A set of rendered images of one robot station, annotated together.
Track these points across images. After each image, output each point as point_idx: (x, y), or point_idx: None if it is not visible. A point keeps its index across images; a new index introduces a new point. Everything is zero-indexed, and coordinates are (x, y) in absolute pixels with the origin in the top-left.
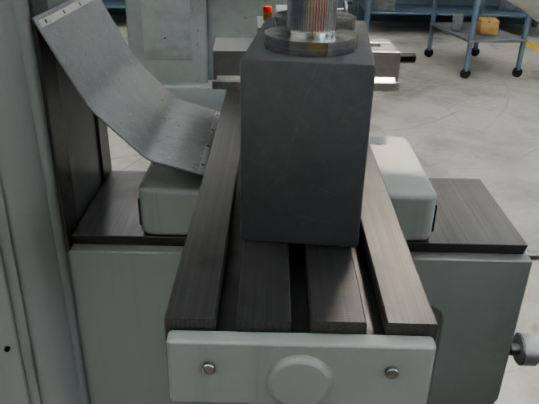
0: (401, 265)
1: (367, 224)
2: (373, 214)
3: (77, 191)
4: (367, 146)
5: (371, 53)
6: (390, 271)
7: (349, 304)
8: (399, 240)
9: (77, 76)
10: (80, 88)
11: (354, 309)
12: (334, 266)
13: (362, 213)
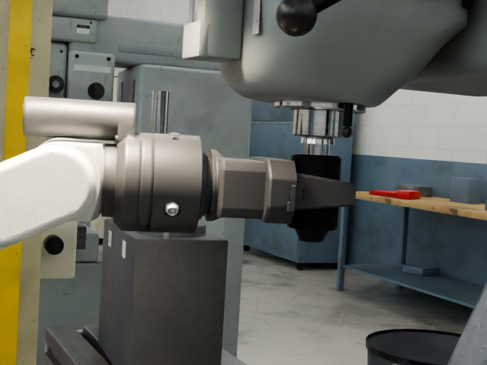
0: (67, 340)
1: (95, 354)
2: (93, 359)
3: None
4: (101, 270)
5: (110, 222)
6: (74, 338)
7: (94, 328)
8: (69, 349)
9: (473, 346)
10: (459, 354)
11: (90, 327)
12: None
13: (101, 358)
